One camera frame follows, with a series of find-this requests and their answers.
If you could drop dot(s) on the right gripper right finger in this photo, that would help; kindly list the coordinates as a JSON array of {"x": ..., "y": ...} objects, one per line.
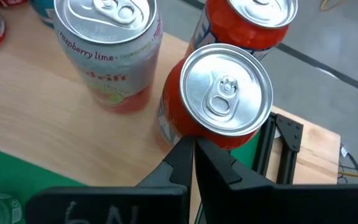
[{"x": 259, "y": 205}]

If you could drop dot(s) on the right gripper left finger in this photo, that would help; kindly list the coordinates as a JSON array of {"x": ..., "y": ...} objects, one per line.
[{"x": 160, "y": 199}]

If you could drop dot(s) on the red Fanta strawberry can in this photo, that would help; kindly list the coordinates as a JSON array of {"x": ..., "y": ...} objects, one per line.
[
  {"x": 222, "y": 93},
  {"x": 244, "y": 34}
]

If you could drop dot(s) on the white pink raspberry lime can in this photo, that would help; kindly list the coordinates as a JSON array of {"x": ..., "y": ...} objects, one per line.
[{"x": 113, "y": 68}]

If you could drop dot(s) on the wooden shelf with black legs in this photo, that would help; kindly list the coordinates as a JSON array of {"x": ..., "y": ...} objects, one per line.
[{"x": 42, "y": 118}]

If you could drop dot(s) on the green table mat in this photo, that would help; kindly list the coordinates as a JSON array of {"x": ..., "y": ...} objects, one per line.
[{"x": 5, "y": 174}]

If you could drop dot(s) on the black aluminium table frame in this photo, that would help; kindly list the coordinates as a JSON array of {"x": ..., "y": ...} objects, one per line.
[{"x": 289, "y": 137}]

